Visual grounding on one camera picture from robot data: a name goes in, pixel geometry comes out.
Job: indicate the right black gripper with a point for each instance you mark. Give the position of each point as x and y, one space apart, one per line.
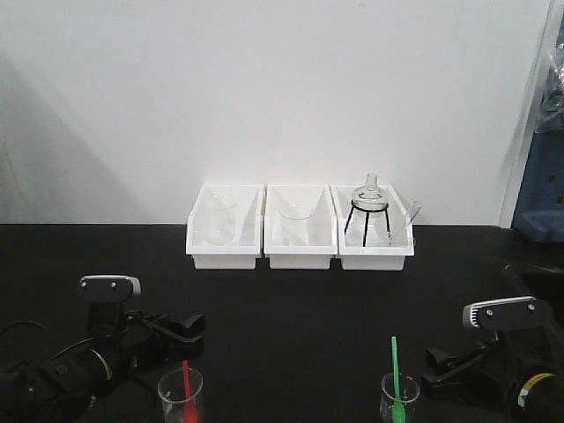
507 373

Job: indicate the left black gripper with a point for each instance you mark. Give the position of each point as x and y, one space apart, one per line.
143 345

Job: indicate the green plastic spoon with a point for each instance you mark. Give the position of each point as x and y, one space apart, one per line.
398 410

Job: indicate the red plastic spoon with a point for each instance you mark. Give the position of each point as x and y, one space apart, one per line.
190 413

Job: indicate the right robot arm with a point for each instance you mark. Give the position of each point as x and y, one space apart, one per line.
554 388

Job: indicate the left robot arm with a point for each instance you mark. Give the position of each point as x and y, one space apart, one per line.
61 387

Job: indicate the right front glass beaker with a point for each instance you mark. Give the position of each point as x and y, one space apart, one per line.
408 397

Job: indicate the left front glass beaker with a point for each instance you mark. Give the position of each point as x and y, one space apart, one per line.
172 394

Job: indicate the left white storage bin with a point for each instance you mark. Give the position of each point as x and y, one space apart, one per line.
247 246

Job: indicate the white storage bin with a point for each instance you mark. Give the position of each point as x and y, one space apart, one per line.
247 246
322 227
376 256

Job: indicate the glass beaker in left bin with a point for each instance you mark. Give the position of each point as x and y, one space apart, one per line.
219 220

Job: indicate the glass beaker in bin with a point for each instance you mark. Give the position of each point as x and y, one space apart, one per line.
294 224
219 220

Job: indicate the black sink basin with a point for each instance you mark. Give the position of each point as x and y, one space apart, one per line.
542 282

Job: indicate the right white storage bin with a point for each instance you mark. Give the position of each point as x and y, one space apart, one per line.
376 256

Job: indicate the glass beaker in middle bin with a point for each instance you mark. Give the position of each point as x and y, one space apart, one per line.
294 224

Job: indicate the clear glass dish in bin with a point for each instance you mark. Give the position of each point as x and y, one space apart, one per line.
396 233

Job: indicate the middle white storage bin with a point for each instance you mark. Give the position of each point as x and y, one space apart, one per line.
322 227

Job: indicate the blue equipment at right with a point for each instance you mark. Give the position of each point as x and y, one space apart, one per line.
539 209

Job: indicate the round glass flask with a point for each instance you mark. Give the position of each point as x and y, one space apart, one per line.
370 196

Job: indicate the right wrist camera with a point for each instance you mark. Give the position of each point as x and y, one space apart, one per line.
507 314

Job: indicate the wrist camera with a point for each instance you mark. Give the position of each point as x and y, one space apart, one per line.
507 314
106 295

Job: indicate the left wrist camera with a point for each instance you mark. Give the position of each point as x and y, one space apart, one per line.
106 295

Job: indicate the black wire tripod stand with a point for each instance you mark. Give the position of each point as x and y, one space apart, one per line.
367 211

